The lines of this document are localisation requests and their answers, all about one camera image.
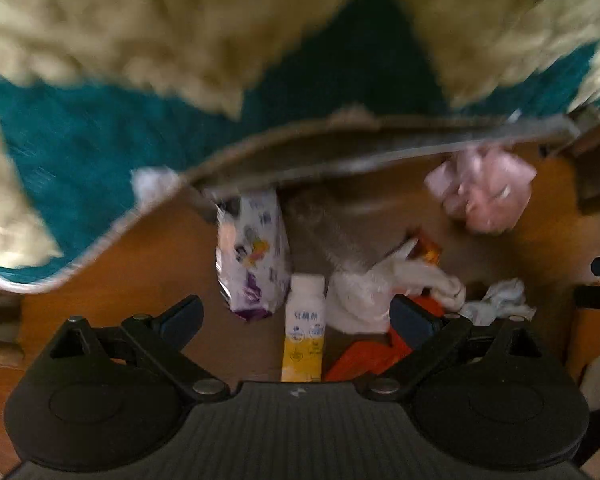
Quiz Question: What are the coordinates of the small crumpled white tissue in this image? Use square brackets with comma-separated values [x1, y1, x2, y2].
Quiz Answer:
[461, 278, 537, 326]

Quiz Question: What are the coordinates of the pink plastic bag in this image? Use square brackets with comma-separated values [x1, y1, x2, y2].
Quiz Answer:
[424, 146, 538, 235]

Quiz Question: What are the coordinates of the crumpled white paper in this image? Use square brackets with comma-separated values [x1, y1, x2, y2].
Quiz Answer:
[325, 238, 467, 335]

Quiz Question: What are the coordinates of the cardboard box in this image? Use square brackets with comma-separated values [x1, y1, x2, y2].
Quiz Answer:
[562, 106, 600, 206]

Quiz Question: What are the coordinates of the teal and cream zigzag blanket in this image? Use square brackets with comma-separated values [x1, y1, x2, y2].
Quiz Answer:
[0, 0, 600, 295]

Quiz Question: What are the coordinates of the orange plastic bag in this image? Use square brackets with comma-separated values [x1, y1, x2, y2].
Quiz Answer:
[324, 296, 448, 382]

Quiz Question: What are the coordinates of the orange snack wrapper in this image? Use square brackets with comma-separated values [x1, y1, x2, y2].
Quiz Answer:
[405, 227, 443, 266]

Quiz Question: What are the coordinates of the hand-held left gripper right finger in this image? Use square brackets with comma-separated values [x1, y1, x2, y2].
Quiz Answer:
[360, 294, 544, 403]

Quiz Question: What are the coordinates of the purple and white snack bag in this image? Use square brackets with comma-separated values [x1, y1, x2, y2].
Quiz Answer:
[215, 191, 292, 322]

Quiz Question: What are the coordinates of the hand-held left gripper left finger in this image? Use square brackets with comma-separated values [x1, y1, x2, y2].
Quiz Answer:
[49, 294, 232, 404]

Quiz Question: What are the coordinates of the white and yellow drink bottle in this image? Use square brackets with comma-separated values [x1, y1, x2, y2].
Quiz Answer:
[280, 274, 327, 383]

